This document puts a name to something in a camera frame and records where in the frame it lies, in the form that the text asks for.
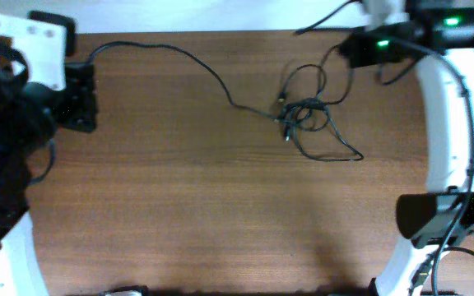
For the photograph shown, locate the black cable white usb plug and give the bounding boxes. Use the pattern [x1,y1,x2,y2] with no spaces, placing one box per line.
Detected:
[85,40,295,141]

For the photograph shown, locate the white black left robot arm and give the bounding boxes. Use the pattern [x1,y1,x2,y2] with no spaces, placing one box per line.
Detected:
[0,23,97,295]

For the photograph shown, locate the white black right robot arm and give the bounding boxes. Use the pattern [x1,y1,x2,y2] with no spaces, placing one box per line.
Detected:
[340,0,474,295]

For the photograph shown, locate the black cable dark plugs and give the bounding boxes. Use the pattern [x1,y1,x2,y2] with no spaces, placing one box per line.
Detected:
[286,44,365,162]

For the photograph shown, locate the black cable gold plug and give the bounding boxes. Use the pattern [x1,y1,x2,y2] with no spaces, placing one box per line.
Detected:
[277,64,331,132]

